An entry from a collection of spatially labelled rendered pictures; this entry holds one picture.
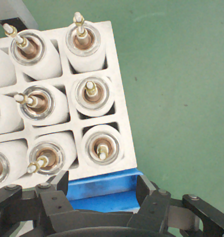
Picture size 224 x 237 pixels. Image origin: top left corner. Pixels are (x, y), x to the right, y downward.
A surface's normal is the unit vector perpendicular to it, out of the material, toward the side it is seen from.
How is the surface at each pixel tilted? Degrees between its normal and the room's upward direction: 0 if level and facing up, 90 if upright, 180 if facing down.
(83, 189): 0
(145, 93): 0
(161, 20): 0
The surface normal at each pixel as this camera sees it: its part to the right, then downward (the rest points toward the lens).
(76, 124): 0.05, -0.01
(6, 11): 0.18, 0.98
